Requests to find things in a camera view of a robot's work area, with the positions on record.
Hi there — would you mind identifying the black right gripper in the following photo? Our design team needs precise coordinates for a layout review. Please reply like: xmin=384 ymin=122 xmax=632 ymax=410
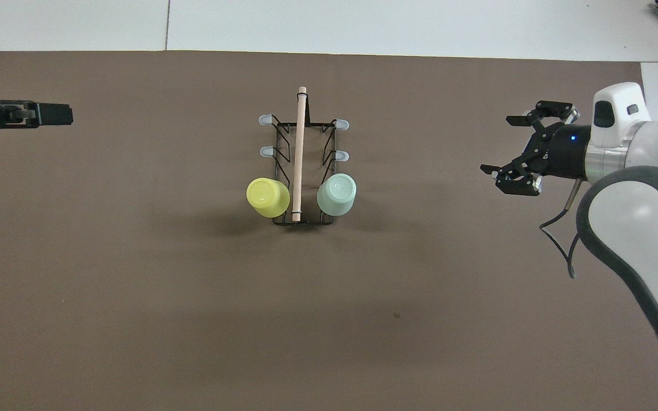
xmin=480 ymin=100 xmax=592 ymax=196

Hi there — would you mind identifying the pale green plastic cup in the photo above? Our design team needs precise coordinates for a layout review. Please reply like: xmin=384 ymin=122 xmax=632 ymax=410
xmin=316 ymin=174 xmax=358 ymax=216

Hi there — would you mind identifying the yellow plastic cup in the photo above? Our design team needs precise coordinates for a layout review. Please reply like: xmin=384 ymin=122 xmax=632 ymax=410
xmin=246 ymin=178 xmax=291 ymax=219

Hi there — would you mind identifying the brown table mat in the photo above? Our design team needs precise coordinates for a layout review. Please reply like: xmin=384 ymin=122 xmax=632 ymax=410
xmin=0 ymin=50 xmax=658 ymax=411

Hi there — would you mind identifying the black right arm gripper cable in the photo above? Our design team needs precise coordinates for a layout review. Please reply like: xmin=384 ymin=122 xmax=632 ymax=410
xmin=539 ymin=178 xmax=584 ymax=279

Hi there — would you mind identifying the black wire cup rack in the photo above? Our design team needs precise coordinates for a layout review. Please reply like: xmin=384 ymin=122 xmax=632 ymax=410
xmin=258 ymin=86 xmax=350 ymax=226

